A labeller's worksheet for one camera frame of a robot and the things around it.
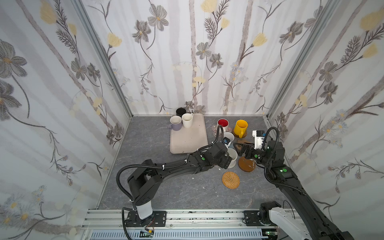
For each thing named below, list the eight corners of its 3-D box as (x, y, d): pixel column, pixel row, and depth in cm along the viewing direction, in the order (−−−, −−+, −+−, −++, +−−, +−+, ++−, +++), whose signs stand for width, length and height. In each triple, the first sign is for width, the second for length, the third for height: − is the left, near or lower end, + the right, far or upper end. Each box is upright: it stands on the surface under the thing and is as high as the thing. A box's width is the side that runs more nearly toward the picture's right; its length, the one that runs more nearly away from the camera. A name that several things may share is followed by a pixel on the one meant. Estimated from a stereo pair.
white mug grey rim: (170, 130, 112) (168, 124, 106) (171, 122, 117) (170, 115, 111) (181, 130, 112) (180, 124, 106) (182, 122, 118) (181, 115, 112)
